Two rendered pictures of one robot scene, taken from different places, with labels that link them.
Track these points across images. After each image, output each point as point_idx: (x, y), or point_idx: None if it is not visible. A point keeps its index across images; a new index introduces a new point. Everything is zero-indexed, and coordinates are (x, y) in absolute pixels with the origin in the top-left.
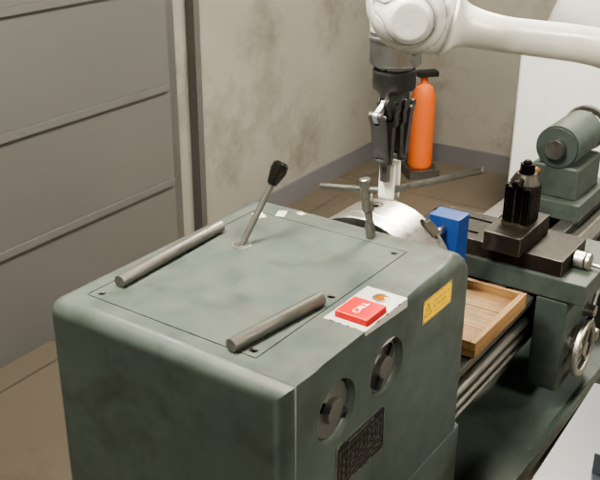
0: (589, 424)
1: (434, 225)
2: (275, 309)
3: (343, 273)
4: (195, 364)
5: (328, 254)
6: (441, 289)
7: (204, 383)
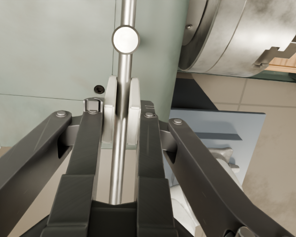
0: (222, 121)
1: None
2: None
3: None
4: None
5: (33, 6)
6: None
7: None
